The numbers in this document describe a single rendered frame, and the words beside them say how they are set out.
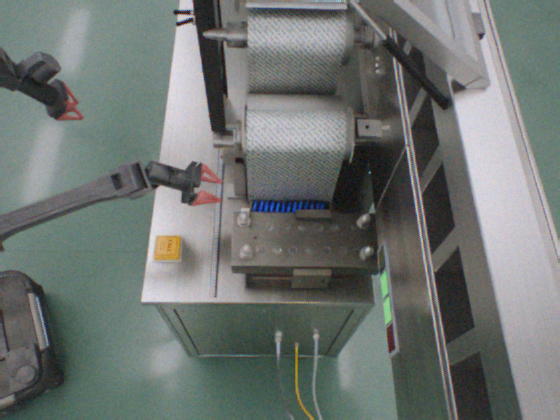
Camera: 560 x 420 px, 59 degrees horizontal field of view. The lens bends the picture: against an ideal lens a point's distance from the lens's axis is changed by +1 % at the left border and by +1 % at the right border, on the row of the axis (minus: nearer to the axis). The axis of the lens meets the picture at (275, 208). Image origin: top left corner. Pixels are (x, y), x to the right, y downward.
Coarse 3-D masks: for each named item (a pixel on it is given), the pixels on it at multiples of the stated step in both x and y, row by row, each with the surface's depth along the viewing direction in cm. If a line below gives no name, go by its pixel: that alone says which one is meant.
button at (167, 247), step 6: (156, 240) 141; (162, 240) 141; (168, 240) 142; (174, 240) 142; (180, 240) 143; (156, 246) 141; (162, 246) 141; (168, 246) 141; (174, 246) 141; (156, 252) 140; (162, 252) 140; (168, 252) 140; (174, 252) 140; (156, 258) 140; (162, 258) 140; (168, 258) 140; (174, 258) 140
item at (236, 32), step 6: (228, 24) 121; (234, 24) 121; (240, 24) 121; (246, 24) 121; (228, 30) 121; (234, 30) 121; (240, 30) 121; (246, 30) 121; (228, 36) 121; (234, 36) 121; (240, 36) 121; (246, 36) 121; (228, 42) 122; (234, 42) 122; (240, 42) 122; (246, 42) 122; (246, 48) 125
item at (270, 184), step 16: (256, 176) 125; (272, 176) 125; (288, 176) 125; (304, 176) 125; (320, 176) 125; (336, 176) 125; (256, 192) 133; (272, 192) 133; (288, 192) 133; (304, 192) 133; (320, 192) 133
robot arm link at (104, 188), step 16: (112, 176) 118; (128, 176) 117; (64, 192) 116; (80, 192) 116; (96, 192) 116; (112, 192) 116; (128, 192) 117; (32, 208) 115; (48, 208) 115; (64, 208) 116; (80, 208) 119; (0, 224) 114; (16, 224) 115; (32, 224) 116; (0, 240) 116
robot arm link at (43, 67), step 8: (32, 56) 127; (40, 56) 126; (48, 56) 129; (16, 64) 129; (24, 64) 127; (32, 64) 126; (40, 64) 127; (48, 64) 127; (56, 64) 131; (16, 72) 128; (24, 72) 127; (32, 72) 128; (40, 72) 128; (48, 72) 128; (56, 72) 130; (0, 80) 123; (8, 80) 124; (16, 80) 125; (40, 80) 129; (48, 80) 131; (8, 88) 126; (16, 88) 127
